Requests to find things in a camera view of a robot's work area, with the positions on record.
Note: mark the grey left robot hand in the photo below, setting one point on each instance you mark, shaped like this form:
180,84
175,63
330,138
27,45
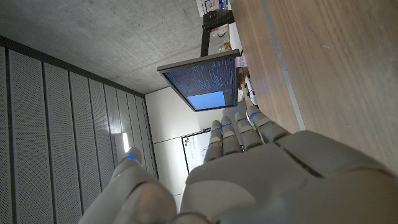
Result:
280,180

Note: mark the white game controller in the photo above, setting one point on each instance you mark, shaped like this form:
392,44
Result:
250,90

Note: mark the black computer monitor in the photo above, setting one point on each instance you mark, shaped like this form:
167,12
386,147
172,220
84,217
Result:
205,82

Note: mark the whiteboard with black frame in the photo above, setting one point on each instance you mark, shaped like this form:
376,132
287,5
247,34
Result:
196,152

